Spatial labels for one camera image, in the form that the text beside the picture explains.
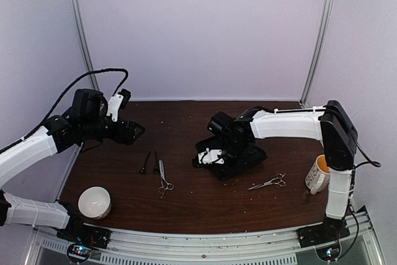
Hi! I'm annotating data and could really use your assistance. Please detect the silver hair scissors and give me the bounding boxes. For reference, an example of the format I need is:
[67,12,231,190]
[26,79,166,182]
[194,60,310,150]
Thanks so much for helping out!
[248,173,286,191]

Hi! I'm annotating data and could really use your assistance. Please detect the left circuit board with leds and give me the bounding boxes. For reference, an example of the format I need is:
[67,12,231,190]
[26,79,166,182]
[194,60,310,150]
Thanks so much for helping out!
[66,243,92,263]

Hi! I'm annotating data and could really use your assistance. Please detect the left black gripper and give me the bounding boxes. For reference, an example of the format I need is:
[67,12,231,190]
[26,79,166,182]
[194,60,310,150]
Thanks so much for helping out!
[81,117,145,145]

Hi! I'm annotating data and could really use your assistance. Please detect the aluminium front rail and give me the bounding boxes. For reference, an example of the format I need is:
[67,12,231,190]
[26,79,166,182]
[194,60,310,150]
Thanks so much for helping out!
[30,205,382,265]

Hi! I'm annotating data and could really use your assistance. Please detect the black hair clip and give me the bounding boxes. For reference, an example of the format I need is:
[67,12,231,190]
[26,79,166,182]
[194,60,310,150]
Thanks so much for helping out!
[139,151,151,175]
[153,151,160,173]

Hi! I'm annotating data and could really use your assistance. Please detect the silver thinning shears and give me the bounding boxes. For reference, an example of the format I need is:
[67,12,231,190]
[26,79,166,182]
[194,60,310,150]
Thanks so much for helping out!
[158,160,174,199]

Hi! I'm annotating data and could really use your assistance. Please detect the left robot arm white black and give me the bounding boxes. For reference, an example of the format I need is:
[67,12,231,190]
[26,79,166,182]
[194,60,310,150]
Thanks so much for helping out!
[1,89,145,243]

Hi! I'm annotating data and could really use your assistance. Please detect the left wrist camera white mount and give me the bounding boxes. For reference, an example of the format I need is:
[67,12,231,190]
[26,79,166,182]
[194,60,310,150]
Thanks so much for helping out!
[106,89,131,122]

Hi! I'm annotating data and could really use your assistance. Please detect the black zip tool case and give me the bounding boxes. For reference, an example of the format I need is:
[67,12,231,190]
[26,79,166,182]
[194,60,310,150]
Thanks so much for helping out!
[192,137,267,181]

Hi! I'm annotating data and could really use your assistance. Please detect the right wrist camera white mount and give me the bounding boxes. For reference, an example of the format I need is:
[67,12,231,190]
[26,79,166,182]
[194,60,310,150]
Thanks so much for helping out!
[198,148,225,165]

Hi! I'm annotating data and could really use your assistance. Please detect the white mug yellow inside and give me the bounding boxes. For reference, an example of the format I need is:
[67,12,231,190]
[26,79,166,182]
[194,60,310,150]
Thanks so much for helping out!
[305,155,330,195]

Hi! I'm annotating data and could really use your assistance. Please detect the aluminium frame post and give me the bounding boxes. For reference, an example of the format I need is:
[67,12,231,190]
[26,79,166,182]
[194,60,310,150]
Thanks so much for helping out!
[300,0,334,107]
[64,0,99,89]

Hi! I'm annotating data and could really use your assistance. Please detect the right circuit board with leds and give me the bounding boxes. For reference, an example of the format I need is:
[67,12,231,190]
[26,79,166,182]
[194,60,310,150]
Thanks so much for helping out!
[316,243,341,262]

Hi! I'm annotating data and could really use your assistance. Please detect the left aluminium frame post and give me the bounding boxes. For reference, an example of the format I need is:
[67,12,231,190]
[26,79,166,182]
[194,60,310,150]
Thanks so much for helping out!
[64,0,99,89]

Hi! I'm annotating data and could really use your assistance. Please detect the white ceramic bowl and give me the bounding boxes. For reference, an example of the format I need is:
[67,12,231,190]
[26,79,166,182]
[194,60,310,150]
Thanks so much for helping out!
[78,186,112,220]

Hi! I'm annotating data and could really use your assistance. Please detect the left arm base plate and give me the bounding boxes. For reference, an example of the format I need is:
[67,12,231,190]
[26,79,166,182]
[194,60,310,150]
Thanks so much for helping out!
[55,215,111,249]

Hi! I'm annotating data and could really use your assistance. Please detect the circuit board with leds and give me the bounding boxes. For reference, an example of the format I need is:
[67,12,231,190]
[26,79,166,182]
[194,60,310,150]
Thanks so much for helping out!
[66,243,92,263]
[316,243,341,262]

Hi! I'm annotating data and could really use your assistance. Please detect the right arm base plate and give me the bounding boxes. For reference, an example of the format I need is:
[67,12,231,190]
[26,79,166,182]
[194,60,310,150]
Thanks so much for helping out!
[297,216,350,248]

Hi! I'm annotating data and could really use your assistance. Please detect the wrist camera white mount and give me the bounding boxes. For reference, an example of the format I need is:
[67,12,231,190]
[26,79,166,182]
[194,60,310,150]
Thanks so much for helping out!
[106,89,131,122]
[198,148,225,165]

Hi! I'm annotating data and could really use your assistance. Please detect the right aluminium frame post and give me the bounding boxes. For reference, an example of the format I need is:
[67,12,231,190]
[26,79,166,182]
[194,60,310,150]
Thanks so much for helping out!
[300,0,334,107]

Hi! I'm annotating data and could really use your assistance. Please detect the black hair clip left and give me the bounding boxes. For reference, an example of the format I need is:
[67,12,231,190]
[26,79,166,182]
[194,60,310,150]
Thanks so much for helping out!
[139,151,151,175]

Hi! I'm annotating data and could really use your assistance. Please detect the black hair clip right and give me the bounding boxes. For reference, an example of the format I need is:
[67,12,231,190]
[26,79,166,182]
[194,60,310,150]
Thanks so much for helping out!
[153,151,160,173]

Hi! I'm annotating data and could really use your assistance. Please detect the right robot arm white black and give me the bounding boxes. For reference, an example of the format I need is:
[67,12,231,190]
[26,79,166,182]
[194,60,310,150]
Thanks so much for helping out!
[196,101,358,241]

